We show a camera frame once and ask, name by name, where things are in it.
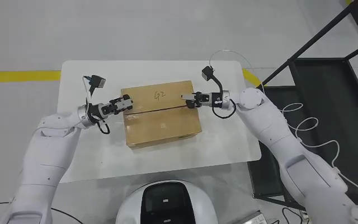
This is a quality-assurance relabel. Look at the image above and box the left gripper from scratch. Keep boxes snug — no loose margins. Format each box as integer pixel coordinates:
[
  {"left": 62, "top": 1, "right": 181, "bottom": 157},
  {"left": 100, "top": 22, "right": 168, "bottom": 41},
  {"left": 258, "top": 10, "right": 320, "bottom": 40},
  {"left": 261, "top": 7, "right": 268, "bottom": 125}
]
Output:
[{"left": 77, "top": 94, "right": 134, "bottom": 129}]

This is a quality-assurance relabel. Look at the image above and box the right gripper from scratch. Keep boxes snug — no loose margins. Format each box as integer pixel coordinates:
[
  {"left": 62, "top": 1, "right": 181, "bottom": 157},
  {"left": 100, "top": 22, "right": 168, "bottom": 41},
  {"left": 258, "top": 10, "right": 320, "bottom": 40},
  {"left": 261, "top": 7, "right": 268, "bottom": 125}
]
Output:
[{"left": 180, "top": 90, "right": 232, "bottom": 110}]

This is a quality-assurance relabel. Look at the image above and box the large brown cardboard carton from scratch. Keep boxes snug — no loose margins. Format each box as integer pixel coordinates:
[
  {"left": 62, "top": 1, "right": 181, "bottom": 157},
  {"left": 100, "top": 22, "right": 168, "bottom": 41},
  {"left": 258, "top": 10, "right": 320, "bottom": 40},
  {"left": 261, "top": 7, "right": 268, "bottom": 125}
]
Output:
[{"left": 120, "top": 80, "right": 203, "bottom": 150}]

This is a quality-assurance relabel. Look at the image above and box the robot body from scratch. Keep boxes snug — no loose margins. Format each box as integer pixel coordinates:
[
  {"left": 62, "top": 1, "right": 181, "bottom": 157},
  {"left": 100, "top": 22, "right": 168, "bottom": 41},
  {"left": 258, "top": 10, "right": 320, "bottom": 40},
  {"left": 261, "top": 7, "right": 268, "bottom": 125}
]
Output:
[{"left": 115, "top": 179, "right": 220, "bottom": 224}]

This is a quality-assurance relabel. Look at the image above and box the grey power strip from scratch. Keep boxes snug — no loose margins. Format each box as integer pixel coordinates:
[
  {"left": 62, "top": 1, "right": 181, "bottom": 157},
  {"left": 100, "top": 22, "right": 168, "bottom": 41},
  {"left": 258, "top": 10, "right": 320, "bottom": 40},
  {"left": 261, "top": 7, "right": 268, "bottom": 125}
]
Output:
[{"left": 230, "top": 210, "right": 270, "bottom": 224}]

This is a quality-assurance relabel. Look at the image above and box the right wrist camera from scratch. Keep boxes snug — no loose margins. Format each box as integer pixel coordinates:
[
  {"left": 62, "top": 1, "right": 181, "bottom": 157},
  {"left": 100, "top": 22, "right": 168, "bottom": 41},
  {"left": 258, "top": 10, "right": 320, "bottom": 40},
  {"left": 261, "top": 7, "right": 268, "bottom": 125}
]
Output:
[{"left": 201, "top": 65, "right": 224, "bottom": 97}]

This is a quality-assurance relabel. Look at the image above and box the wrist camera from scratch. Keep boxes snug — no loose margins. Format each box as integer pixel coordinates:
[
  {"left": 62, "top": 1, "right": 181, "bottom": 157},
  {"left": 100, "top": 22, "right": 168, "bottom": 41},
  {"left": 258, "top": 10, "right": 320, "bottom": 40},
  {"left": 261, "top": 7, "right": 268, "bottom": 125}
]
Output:
[
  {"left": 82, "top": 74, "right": 107, "bottom": 97},
  {"left": 201, "top": 65, "right": 224, "bottom": 97}
]

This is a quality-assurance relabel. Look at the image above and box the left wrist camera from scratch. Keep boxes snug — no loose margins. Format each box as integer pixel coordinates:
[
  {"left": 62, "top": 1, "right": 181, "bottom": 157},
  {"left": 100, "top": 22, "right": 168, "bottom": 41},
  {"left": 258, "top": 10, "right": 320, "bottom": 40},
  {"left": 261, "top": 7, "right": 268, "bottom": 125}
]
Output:
[{"left": 82, "top": 74, "right": 107, "bottom": 97}]

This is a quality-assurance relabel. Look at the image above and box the thin white cable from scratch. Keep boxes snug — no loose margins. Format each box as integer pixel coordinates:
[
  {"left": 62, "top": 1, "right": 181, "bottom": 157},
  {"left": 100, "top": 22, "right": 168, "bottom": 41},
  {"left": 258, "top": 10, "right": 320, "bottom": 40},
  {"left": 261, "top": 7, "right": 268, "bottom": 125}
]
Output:
[{"left": 209, "top": 49, "right": 358, "bottom": 189}]

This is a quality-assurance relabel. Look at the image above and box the black floor cable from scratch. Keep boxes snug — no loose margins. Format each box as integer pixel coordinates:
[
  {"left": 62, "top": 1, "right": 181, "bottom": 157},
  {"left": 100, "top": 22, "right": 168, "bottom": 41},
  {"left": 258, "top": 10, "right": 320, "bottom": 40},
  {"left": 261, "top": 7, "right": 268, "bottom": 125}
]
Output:
[
  {"left": 270, "top": 207, "right": 310, "bottom": 224},
  {"left": 0, "top": 200, "right": 84, "bottom": 224}
]

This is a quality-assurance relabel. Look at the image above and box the black metal frame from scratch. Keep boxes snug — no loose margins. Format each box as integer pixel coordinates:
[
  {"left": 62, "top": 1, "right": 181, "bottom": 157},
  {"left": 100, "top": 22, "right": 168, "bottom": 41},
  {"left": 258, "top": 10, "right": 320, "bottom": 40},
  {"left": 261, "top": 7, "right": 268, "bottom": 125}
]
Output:
[{"left": 247, "top": 0, "right": 358, "bottom": 211}]

